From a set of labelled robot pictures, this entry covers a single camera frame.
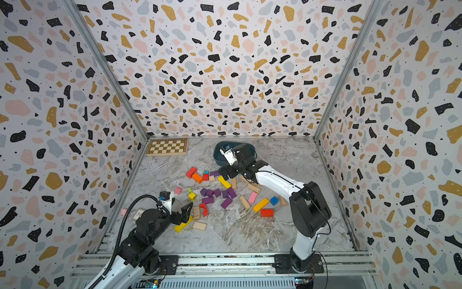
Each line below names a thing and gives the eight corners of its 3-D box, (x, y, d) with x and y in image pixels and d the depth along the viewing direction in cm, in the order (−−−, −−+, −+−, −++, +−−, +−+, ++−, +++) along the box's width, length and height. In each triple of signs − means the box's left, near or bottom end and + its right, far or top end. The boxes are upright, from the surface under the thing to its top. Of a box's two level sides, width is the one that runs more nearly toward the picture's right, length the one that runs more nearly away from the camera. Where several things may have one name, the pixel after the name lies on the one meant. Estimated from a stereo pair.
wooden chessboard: (146, 157, 113) (144, 153, 111) (153, 141, 122) (151, 137, 119) (185, 157, 114) (184, 153, 111) (189, 141, 122) (188, 138, 119)
